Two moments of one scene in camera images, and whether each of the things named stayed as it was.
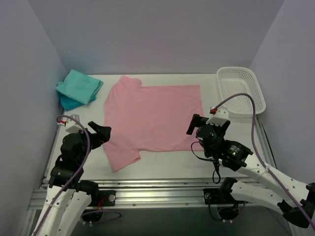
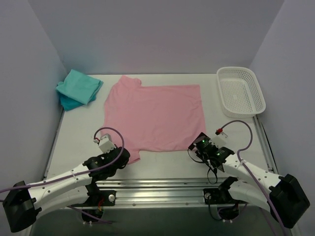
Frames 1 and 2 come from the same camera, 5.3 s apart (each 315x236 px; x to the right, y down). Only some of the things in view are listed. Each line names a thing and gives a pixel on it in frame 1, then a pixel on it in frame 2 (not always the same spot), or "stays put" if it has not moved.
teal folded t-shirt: x=77 y=89 stays put
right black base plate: x=218 y=196 stays put
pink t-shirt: x=143 y=119 stays put
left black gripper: x=93 y=136 → x=122 y=154
